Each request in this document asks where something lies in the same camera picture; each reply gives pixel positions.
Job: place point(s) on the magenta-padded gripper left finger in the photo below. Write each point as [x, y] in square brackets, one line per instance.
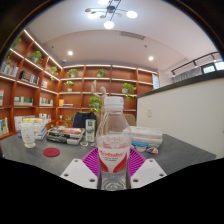
[78, 173]

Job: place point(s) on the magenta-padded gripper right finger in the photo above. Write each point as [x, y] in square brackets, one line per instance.
[148, 173]

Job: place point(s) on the clear plastic water bottle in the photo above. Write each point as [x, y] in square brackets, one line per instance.
[113, 156]

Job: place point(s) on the colourful round badge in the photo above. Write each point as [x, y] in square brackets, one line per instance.
[152, 150]

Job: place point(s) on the small round badge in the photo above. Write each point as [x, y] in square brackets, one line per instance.
[84, 143]
[140, 148]

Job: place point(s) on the flat round red coaster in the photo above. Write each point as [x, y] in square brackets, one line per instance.
[51, 152]

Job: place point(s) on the tall green white carton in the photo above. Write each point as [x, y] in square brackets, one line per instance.
[90, 130]

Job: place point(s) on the chair with dark jacket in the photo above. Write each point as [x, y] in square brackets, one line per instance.
[83, 120]

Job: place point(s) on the tan chair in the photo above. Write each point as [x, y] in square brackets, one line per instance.
[130, 119]

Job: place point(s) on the white patterned mug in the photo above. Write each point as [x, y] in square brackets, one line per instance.
[27, 135]

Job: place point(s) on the orange wooden shelf unit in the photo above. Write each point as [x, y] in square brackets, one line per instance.
[46, 96]

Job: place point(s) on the grey curtain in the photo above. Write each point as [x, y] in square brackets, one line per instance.
[186, 75]

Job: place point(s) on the round recessed ceiling light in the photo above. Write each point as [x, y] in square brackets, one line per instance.
[70, 53]
[151, 58]

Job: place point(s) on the ceiling air vent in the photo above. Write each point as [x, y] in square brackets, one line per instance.
[132, 35]

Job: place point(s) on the branched ceiling lamp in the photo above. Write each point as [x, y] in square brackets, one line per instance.
[110, 11]

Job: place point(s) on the white wall switch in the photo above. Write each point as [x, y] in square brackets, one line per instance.
[149, 112]

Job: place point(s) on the black track light rail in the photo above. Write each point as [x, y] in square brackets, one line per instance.
[195, 61]

